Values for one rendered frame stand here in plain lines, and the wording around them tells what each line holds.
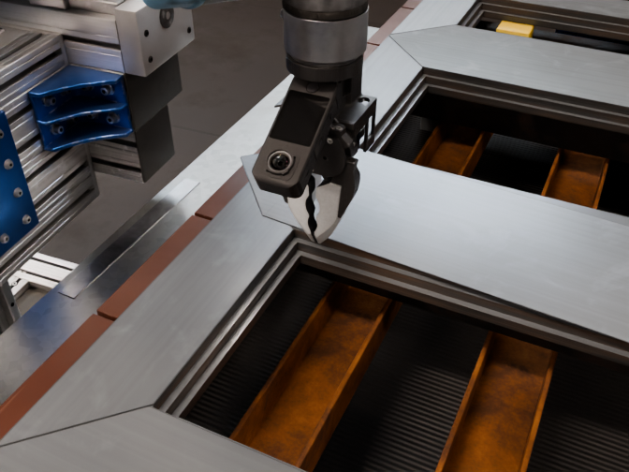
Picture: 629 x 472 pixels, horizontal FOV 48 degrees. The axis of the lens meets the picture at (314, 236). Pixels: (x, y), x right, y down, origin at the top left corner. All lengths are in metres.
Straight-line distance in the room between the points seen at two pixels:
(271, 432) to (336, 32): 0.43
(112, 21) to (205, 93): 1.95
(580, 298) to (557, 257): 0.06
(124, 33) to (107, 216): 1.36
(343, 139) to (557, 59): 0.60
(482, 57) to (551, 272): 0.51
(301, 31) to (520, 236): 0.34
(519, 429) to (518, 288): 0.18
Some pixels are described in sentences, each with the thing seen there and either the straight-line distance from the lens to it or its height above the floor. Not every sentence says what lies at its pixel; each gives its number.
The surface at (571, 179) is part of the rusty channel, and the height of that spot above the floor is 0.68.
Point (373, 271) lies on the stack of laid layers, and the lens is 0.75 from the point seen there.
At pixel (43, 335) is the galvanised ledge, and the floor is 0.68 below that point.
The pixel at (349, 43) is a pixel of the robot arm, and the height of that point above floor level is 1.08.
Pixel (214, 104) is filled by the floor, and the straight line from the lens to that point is 2.82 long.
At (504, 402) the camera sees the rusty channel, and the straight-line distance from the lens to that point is 0.85.
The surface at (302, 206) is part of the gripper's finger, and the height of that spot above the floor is 0.90.
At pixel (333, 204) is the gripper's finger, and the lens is 0.71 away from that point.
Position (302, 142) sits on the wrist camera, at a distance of 0.62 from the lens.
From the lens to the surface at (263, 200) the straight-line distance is 0.81.
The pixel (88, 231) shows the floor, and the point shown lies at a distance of 2.23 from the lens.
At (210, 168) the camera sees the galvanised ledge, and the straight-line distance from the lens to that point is 1.19.
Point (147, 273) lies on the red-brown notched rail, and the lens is 0.77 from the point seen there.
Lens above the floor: 1.33
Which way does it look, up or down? 39 degrees down
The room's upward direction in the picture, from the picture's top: straight up
